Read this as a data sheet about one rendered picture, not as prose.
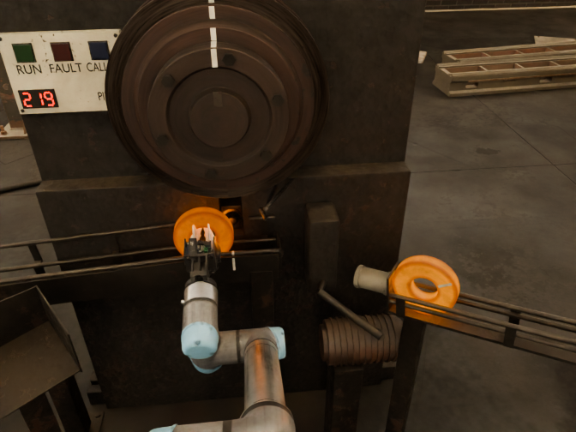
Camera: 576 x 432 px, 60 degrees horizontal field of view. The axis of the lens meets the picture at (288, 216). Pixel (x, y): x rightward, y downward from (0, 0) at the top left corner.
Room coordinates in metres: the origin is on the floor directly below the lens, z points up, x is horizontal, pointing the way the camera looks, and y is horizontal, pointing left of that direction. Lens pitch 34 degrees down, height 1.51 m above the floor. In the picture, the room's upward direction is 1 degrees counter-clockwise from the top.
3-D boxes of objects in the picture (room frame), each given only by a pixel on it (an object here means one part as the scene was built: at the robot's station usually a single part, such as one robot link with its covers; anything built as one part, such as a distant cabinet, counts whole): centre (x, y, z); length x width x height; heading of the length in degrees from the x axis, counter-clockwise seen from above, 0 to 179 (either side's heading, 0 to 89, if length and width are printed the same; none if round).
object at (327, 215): (1.09, -0.09, 0.68); 0.11 x 0.08 x 0.24; 5
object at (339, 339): (0.95, -0.20, 0.27); 0.22 x 0.13 x 0.53; 95
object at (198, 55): (0.96, 0.14, 1.11); 0.28 x 0.06 x 0.28; 95
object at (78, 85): (1.13, 0.49, 1.15); 0.26 x 0.02 x 0.18; 95
